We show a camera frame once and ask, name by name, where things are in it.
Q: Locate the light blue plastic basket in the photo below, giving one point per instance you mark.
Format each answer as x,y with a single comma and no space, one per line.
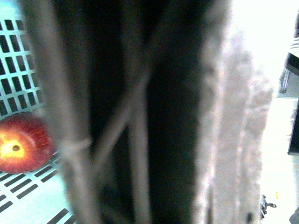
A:
35,197

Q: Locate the brown left gripper right finger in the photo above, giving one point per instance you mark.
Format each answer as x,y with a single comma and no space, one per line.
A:
235,98

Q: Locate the brown left gripper left finger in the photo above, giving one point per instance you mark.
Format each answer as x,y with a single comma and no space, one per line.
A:
121,104

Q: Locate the red yellow apple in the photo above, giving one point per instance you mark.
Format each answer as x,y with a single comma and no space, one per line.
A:
25,144

